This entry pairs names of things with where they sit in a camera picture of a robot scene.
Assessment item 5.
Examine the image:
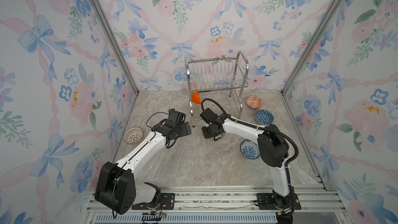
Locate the orange plastic bowl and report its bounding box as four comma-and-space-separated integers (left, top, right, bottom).
191, 90, 202, 105

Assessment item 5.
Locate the white mesh strainer basket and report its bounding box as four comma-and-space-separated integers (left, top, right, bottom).
123, 127, 144, 144

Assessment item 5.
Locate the green patterned ceramic bowl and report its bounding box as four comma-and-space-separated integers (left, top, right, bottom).
212, 134, 223, 142

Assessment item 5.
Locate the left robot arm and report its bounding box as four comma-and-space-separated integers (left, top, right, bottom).
94, 122, 191, 215

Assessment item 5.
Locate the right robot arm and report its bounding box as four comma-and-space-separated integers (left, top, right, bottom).
201, 114, 299, 212

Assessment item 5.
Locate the steel two-tier dish rack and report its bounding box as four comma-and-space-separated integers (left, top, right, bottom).
184, 51, 249, 127

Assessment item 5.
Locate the blue floral ceramic bowl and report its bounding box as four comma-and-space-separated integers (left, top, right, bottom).
240, 140, 260, 160

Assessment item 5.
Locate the red patterned ceramic bowl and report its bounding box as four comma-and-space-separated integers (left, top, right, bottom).
246, 95, 263, 110

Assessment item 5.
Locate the blue triangle patterned bowl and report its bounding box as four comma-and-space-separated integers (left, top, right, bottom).
256, 110, 274, 125

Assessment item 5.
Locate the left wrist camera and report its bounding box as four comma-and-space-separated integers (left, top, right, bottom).
165, 108, 186, 128

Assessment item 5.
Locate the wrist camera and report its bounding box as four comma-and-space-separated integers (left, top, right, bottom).
200, 108, 219, 124
165, 108, 186, 128

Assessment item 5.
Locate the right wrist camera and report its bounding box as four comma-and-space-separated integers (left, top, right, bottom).
200, 108, 219, 124

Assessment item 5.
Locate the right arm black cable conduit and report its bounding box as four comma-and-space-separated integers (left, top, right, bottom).
200, 98, 300, 167

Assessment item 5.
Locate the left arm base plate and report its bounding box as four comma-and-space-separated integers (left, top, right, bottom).
131, 193, 175, 211

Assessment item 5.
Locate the aluminium mounting rail frame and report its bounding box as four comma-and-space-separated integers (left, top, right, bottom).
82, 184, 353, 224

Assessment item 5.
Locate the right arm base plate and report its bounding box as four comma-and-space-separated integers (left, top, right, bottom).
254, 193, 292, 211

